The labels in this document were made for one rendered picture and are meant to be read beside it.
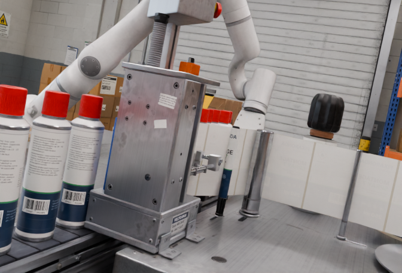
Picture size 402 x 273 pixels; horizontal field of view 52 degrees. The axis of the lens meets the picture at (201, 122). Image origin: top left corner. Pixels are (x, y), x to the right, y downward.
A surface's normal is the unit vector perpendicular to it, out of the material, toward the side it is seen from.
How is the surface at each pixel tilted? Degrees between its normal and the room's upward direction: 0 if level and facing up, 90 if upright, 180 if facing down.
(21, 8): 90
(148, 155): 90
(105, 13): 90
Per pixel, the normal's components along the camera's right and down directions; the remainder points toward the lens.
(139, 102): -0.40, -0.01
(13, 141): 0.72, 0.18
